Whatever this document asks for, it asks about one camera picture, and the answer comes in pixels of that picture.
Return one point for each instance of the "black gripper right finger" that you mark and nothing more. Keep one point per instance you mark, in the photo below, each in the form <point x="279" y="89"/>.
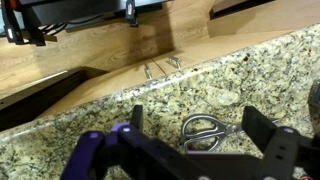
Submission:
<point x="283" y="150"/>

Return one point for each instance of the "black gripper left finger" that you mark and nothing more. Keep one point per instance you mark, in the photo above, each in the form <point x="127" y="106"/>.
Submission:
<point x="110" y="156"/>

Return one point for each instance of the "base cabinet door light wood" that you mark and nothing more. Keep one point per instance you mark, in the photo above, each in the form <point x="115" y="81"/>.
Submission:
<point x="100" y="86"/>
<point x="213" y="50"/>

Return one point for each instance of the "steel kitchen scissors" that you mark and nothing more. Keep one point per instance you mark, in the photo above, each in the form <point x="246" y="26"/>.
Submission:
<point x="203" y="135"/>

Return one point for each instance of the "black bar clamp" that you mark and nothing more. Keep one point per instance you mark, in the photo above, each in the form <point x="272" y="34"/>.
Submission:
<point x="131" y="13"/>
<point x="11" y="23"/>

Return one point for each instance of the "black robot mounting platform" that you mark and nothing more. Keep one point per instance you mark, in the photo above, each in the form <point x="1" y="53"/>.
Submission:
<point x="66" y="8"/>

